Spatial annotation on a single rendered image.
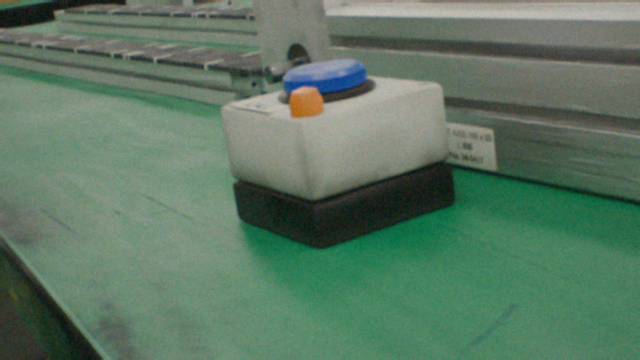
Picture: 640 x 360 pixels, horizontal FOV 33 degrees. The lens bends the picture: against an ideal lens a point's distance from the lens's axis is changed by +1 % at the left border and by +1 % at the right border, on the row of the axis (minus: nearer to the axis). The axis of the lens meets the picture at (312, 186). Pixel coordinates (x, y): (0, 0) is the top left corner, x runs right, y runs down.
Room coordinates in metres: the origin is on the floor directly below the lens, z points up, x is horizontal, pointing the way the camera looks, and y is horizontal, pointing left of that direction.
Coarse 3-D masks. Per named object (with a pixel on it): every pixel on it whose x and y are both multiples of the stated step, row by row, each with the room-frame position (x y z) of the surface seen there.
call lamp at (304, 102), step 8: (304, 88) 0.47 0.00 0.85; (312, 88) 0.47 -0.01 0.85; (296, 96) 0.47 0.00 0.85; (304, 96) 0.47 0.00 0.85; (312, 96) 0.47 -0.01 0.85; (320, 96) 0.47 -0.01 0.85; (296, 104) 0.47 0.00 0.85; (304, 104) 0.46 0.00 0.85; (312, 104) 0.46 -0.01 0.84; (320, 104) 0.47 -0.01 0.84; (296, 112) 0.47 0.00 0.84; (304, 112) 0.46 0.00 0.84; (312, 112) 0.46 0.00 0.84; (320, 112) 0.47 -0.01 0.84
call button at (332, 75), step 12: (336, 60) 0.53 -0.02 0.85; (348, 60) 0.52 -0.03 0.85; (288, 72) 0.51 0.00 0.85; (300, 72) 0.51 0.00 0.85; (312, 72) 0.50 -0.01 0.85; (324, 72) 0.50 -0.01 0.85; (336, 72) 0.50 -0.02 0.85; (348, 72) 0.50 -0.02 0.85; (360, 72) 0.50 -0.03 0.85; (288, 84) 0.50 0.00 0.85; (300, 84) 0.50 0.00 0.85; (312, 84) 0.49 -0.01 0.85; (324, 84) 0.49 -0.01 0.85; (336, 84) 0.49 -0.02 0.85; (348, 84) 0.50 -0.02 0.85
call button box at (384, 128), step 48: (288, 96) 0.50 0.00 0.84; (336, 96) 0.49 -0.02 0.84; (384, 96) 0.49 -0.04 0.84; (432, 96) 0.49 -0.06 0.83; (240, 144) 0.51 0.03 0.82; (288, 144) 0.47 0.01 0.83; (336, 144) 0.47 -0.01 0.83; (384, 144) 0.48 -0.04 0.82; (432, 144) 0.49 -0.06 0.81; (240, 192) 0.52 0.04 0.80; (288, 192) 0.48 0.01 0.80; (336, 192) 0.47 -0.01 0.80; (384, 192) 0.48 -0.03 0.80; (432, 192) 0.49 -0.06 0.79; (336, 240) 0.46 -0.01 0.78
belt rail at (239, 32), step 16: (64, 16) 1.73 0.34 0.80; (80, 16) 1.67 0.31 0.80; (96, 16) 1.61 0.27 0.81; (112, 16) 1.56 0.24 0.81; (128, 16) 1.51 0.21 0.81; (144, 16) 1.46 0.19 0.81; (160, 16) 1.42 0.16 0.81; (96, 32) 1.62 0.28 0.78; (112, 32) 1.57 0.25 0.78; (128, 32) 1.52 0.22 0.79; (144, 32) 1.47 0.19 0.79; (160, 32) 1.42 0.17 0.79; (176, 32) 1.38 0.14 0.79; (192, 32) 1.34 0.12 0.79; (208, 32) 1.31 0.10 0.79; (224, 32) 1.28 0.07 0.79; (240, 32) 1.25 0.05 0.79; (256, 32) 1.21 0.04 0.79
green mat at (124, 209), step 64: (0, 128) 0.91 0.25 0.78; (64, 128) 0.87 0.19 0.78; (128, 128) 0.83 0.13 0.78; (192, 128) 0.79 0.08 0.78; (0, 192) 0.67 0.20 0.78; (64, 192) 0.65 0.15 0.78; (128, 192) 0.62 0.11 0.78; (192, 192) 0.60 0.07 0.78; (512, 192) 0.50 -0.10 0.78; (576, 192) 0.49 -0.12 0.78; (64, 256) 0.51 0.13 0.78; (128, 256) 0.49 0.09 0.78; (192, 256) 0.48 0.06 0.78; (256, 256) 0.46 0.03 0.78; (320, 256) 0.45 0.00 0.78; (384, 256) 0.44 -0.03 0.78; (448, 256) 0.43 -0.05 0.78; (512, 256) 0.42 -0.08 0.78; (576, 256) 0.40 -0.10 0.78; (128, 320) 0.41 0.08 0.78; (192, 320) 0.40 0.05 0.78; (256, 320) 0.39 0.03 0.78; (320, 320) 0.38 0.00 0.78; (384, 320) 0.37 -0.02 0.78; (448, 320) 0.36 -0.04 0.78; (512, 320) 0.35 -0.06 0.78; (576, 320) 0.34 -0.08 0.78
